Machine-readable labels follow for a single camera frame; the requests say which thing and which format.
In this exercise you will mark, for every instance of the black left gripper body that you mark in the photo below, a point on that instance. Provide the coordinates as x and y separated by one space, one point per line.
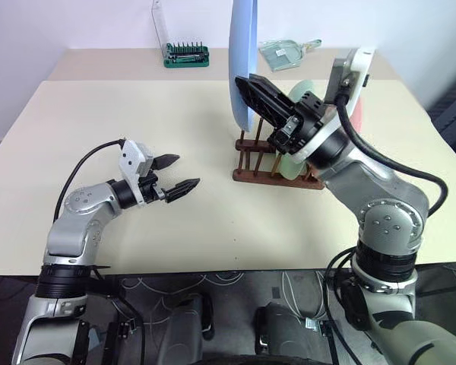
150 192

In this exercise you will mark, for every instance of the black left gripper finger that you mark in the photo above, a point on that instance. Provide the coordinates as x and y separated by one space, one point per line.
180 190
165 161

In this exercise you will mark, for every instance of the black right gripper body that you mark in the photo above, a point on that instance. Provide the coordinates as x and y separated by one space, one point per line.
306 123

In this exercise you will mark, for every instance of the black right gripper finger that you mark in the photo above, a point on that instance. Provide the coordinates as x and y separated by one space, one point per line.
275 95
258 104

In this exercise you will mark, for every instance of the green plate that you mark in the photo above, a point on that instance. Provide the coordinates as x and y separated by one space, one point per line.
289 167

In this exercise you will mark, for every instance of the pink plate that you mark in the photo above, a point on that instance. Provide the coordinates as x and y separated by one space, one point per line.
358 118

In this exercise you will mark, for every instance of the blue plate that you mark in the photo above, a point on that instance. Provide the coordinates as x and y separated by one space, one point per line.
241 45

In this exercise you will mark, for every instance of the brown wooden plate rack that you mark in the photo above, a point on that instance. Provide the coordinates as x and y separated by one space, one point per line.
258 176

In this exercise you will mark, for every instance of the clear greenish plastic scoop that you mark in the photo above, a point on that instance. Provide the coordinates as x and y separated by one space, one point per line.
285 57

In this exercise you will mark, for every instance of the cream table cover sheet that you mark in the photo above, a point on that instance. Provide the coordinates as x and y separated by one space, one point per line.
213 228

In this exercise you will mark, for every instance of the green screwdriver bit case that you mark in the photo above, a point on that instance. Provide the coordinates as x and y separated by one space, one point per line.
186 62

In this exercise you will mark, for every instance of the dark grey rounded shape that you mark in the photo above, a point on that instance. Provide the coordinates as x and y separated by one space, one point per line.
182 327
281 331

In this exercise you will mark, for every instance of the black ribbed object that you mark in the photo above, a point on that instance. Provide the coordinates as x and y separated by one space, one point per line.
452 110

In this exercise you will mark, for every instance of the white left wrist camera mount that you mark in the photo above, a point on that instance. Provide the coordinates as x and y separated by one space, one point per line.
131 156

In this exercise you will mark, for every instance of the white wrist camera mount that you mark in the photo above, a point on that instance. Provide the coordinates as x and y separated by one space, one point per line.
131 156
359 72

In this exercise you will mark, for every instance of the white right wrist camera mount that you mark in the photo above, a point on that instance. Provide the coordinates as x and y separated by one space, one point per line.
359 72

